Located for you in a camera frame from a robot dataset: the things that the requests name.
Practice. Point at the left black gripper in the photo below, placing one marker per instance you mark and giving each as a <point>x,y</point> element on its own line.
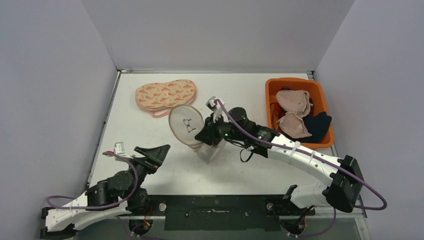
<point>157,155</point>

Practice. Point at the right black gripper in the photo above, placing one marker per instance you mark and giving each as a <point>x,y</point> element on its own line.
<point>208,133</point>

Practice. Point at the round white mesh laundry bag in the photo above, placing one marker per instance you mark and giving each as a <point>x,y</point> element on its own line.
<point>185,122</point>

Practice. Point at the floral mesh laundry bag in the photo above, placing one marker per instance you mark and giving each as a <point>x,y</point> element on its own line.
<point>159,98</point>

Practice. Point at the beige pink lace bra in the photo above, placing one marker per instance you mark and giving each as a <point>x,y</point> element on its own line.
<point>296,105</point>

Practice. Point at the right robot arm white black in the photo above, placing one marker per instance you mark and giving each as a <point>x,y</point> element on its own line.
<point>340,181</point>

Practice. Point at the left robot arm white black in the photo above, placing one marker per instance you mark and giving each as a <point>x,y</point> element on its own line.
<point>120,194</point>

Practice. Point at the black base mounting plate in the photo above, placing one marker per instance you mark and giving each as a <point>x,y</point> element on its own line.
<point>217,213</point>

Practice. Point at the navy blue garment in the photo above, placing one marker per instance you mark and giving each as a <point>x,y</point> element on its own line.
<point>317,126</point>

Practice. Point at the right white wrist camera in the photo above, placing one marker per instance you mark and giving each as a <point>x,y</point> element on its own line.
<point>215,104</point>

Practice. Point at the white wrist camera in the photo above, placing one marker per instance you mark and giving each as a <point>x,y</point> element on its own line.
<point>119,149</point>
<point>215,104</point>

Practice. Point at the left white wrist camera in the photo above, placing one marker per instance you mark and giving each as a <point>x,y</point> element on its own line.
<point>119,149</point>

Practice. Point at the red black strappy garment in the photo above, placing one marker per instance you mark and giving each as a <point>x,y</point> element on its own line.
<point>277,112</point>

